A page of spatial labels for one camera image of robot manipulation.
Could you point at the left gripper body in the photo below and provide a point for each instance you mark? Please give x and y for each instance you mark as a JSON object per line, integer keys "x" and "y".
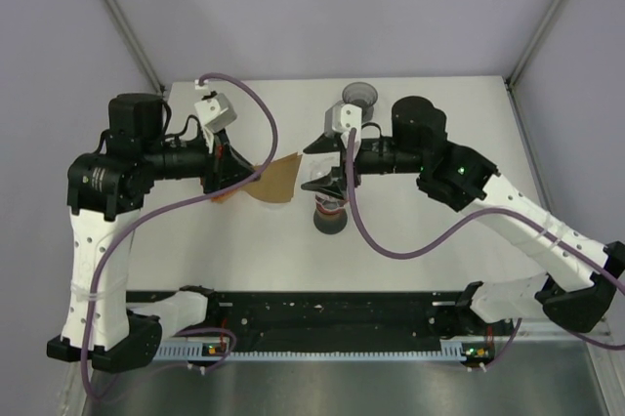
{"x": 211, "y": 175}

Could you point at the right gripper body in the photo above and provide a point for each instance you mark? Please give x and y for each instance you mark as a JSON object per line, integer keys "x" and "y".
{"x": 357, "y": 170}

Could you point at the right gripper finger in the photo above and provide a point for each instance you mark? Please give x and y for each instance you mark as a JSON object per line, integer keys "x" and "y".
{"x": 324, "y": 144}
{"x": 334, "y": 182}

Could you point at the orange coffee filter box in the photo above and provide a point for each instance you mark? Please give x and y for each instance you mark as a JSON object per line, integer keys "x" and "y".
{"x": 225, "y": 197}

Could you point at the brown paper coffee filter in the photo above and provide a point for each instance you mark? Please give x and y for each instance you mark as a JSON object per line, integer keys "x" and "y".
{"x": 277, "y": 184}

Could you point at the clear glass dripper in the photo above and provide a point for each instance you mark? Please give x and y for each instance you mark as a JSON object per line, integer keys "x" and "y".
{"x": 320, "y": 165}

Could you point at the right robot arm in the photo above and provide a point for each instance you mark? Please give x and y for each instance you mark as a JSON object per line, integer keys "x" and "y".
{"x": 580, "y": 275}

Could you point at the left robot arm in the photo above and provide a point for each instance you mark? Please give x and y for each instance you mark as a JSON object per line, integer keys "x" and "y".
{"x": 106, "y": 193}

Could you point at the grey plastic dripper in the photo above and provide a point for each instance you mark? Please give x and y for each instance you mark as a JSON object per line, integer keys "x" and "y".
{"x": 363, "y": 95}

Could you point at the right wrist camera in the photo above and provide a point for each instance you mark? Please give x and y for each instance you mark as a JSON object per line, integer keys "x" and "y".
{"x": 340, "y": 118}

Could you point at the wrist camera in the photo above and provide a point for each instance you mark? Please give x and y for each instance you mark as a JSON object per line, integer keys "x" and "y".
{"x": 215, "y": 114}
{"x": 340, "y": 118}

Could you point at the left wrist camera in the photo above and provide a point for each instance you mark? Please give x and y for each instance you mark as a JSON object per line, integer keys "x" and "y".
{"x": 215, "y": 114}

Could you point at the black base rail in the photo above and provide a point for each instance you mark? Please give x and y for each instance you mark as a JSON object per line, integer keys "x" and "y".
{"x": 345, "y": 322}

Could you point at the grey slotted cable duct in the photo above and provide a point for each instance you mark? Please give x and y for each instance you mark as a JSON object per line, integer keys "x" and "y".
{"x": 184, "y": 350}

